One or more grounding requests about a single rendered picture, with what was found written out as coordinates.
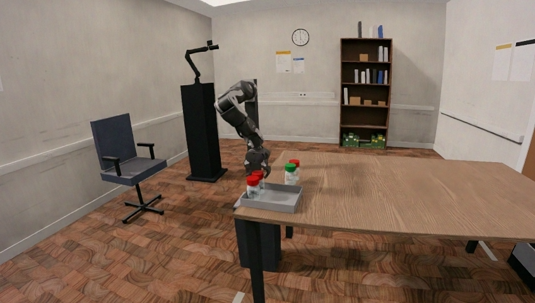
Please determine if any green-capped bottle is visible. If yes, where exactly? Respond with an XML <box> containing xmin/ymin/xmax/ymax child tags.
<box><xmin>285</xmin><ymin>163</ymin><xmax>296</xmax><ymax>185</ymax></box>

